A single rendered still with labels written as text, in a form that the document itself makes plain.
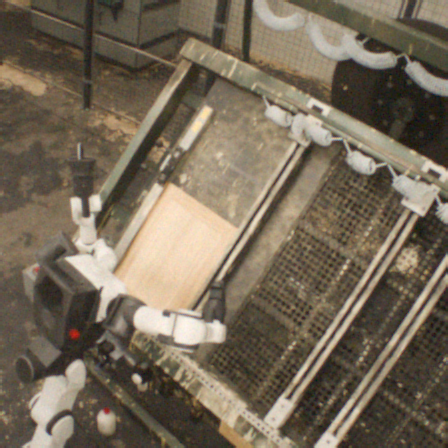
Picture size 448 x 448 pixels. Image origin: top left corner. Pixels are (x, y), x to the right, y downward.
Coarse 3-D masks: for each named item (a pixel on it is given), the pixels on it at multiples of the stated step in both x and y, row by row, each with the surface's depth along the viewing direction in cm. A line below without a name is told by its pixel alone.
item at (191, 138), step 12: (204, 108) 261; (204, 120) 260; (192, 132) 261; (180, 144) 263; (192, 144) 261; (180, 168) 264; (168, 180) 262; (156, 192) 263; (144, 204) 265; (144, 216) 263; (132, 228) 265; (132, 240) 265; (120, 252) 265
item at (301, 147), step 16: (304, 112) 218; (304, 128) 231; (304, 144) 230; (288, 160) 237; (304, 160) 239; (272, 176) 237; (288, 176) 235; (272, 192) 236; (256, 208) 238; (272, 208) 240; (256, 224) 236; (240, 240) 240; (224, 256) 239; (240, 256) 241; (224, 272) 238; (208, 288) 243; (192, 304) 241
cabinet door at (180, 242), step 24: (168, 192) 263; (168, 216) 261; (192, 216) 256; (216, 216) 250; (144, 240) 264; (168, 240) 259; (192, 240) 253; (216, 240) 249; (120, 264) 267; (144, 264) 262; (168, 264) 256; (192, 264) 251; (144, 288) 259; (168, 288) 254; (192, 288) 249
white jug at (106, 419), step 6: (108, 408) 292; (102, 414) 292; (108, 414) 292; (114, 414) 297; (102, 420) 292; (108, 420) 292; (114, 420) 295; (102, 426) 294; (108, 426) 293; (114, 426) 299; (102, 432) 298; (108, 432) 298
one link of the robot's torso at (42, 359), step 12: (36, 348) 212; (48, 348) 211; (84, 348) 220; (24, 360) 206; (36, 360) 208; (48, 360) 208; (60, 360) 211; (24, 372) 207; (36, 372) 206; (48, 372) 209
